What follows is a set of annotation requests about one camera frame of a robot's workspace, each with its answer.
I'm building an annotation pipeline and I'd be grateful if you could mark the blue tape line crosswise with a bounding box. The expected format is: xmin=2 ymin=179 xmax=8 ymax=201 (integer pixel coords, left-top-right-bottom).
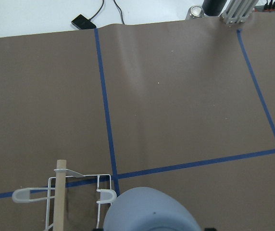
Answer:
xmin=0 ymin=149 xmax=275 ymax=199

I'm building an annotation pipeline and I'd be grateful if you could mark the small black device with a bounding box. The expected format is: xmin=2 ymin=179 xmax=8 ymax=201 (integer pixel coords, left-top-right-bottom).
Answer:
xmin=71 ymin=14 xmax=97 ymax=30

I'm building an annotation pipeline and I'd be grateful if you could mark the light blue plastic cup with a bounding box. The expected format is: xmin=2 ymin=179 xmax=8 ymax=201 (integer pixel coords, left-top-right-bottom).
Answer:
xmin=103 ymin=187 xmax=201 ymax=231

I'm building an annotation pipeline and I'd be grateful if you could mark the aluminium frame post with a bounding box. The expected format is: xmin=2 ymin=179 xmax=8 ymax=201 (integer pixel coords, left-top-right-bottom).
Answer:
xmin=220 ymin=0 xmax=258 ymax=24

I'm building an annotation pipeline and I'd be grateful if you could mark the black thermos bottle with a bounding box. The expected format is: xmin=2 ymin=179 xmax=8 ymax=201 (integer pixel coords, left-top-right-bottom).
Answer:
xmin=202 ymin=0 xmax=227 ymax=16

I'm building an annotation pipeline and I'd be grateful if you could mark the white wire cup holder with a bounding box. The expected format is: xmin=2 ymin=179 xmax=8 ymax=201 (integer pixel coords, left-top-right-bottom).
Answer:
xmin=12 ymin=160 xmax=117 ymax=231

